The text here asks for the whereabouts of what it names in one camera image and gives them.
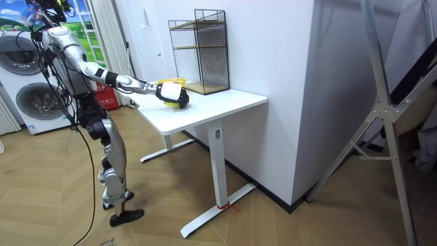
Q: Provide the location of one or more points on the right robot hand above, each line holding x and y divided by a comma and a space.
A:
171, 91

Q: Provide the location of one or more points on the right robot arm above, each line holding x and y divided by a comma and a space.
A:
102, 73

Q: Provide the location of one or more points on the yellow plastic basket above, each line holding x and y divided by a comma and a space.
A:
174, 81

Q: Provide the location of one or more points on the white desk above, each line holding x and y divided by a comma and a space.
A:
205, 106

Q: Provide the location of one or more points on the red box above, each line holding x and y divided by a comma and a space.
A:
107, 99

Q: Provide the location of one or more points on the white curtain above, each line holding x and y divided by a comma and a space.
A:
112, 37

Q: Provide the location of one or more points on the robot legs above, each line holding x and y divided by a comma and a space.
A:
114, 160

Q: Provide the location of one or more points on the robot body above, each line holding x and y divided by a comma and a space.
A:
68, 75

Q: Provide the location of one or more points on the white washing machine tower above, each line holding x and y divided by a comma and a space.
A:
24, 99

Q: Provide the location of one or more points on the white radiator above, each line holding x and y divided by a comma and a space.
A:
7, 118

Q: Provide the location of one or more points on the black board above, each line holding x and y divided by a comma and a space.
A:
414, 71

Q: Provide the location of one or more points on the landscape wall poster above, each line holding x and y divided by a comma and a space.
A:
85, 37

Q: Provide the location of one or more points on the silver metal stand frame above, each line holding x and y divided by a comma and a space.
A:
385, 112

